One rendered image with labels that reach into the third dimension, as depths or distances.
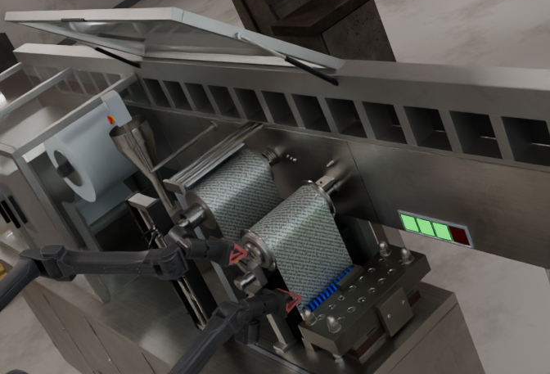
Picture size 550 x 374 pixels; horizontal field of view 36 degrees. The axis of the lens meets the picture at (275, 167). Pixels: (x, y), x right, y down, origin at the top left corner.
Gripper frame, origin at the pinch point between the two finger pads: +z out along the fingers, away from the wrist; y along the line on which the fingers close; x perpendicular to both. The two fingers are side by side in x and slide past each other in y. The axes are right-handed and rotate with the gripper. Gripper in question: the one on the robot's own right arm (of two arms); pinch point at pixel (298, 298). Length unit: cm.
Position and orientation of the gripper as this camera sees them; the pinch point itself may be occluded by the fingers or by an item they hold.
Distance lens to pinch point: 254.4
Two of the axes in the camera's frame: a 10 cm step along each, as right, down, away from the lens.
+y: 6.0, 1.3, -7.9
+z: 8.0, -0.7, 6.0
